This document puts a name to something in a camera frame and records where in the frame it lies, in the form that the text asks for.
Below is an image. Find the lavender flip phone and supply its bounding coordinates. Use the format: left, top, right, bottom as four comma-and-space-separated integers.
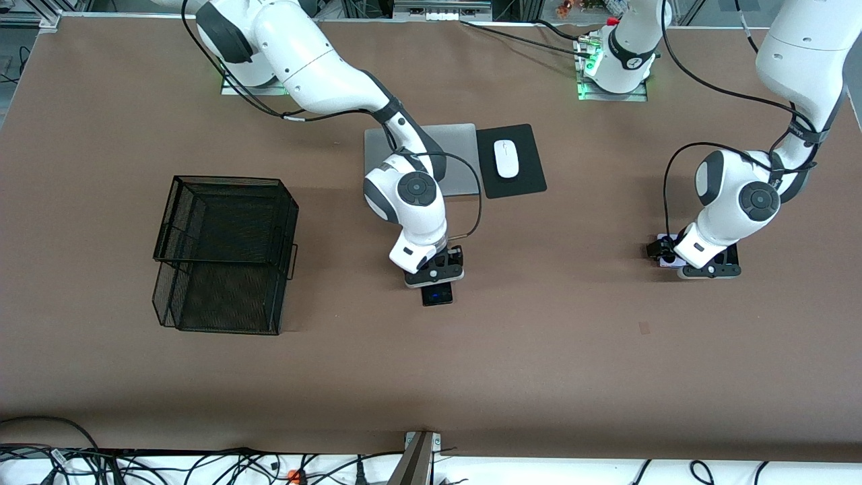
657, 233, 681, 270

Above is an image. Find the black mouse pad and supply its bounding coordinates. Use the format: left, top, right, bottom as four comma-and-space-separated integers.
475, 123, 548, 199

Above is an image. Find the white computer mouse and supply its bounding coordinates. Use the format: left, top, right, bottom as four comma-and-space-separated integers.
494, 139, 520, 179

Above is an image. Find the silver closed laptop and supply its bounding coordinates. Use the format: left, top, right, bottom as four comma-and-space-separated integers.
364, 123, 484, 199

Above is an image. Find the black two-tier mesh tray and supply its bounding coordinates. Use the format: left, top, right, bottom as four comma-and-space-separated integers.
152, 175, 300, 336

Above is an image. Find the grey power strip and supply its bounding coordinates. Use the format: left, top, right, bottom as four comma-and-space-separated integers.
393, 0, 492, 22

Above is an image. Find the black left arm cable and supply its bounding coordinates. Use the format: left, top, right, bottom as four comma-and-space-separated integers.
660, 0, 826, 236

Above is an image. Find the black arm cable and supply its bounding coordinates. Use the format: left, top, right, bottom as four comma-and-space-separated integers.
660, 0, 826, 236
180, 0, 483, 242

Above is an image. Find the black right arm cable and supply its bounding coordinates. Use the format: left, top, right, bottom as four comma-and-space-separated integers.
180, 0, 483, 242

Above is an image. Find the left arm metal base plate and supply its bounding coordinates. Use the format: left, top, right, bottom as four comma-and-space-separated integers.
576, 34, 649, 102

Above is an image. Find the grey metal camera bracket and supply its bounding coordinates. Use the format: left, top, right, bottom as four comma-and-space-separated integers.
387, 431, 443, 485

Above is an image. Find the long black table cable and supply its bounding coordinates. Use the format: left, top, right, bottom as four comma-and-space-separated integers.
460, 20, 593, 58

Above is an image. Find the short curved black cable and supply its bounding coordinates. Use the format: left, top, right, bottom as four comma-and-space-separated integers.
535, 19, 587, 42

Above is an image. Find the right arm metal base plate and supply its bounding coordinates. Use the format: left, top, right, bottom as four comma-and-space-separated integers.
221, 71, 292, 96

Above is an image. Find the thin black floor cable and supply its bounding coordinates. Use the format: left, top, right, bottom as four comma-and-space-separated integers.
101, 446, 405, 485

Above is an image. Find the thick black looped cable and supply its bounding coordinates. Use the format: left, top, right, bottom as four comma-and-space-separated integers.
0, 415, 102, 485

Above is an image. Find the aluminium frame corner rail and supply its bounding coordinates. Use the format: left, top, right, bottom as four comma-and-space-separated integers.
0, 0, 63, 31

